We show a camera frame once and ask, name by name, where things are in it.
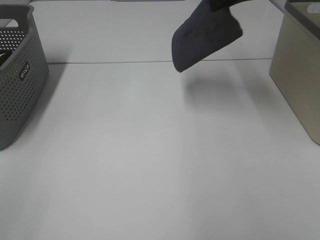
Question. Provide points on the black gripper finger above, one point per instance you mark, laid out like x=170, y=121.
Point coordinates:
x=216, y=5

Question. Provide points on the dark grey towel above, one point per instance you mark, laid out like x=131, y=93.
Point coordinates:
x=203, y=33

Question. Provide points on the beige storage box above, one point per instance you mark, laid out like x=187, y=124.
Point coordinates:
x=295, y=66

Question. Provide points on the grey perforated plastic basket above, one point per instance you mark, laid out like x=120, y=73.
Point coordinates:
x=24, y=74

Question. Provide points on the black and yellow item in basket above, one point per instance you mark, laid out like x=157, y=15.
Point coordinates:
x=4, y=55

